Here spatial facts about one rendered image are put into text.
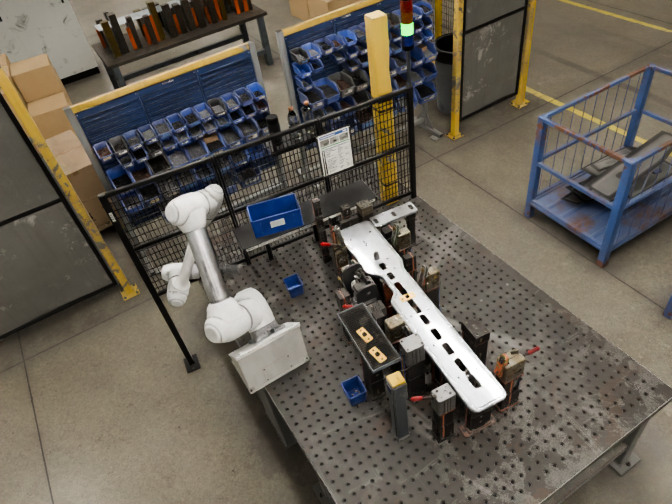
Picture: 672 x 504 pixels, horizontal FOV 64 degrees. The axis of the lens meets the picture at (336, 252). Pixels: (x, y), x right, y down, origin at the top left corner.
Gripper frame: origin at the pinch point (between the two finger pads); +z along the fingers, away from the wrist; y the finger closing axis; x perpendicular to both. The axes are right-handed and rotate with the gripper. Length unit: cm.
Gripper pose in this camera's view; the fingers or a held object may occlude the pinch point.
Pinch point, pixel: (235, 269)
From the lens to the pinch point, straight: 320.3
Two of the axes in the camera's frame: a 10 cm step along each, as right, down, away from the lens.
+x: 0.8, 9.8, -1.9
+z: 9.8, -0.4, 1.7
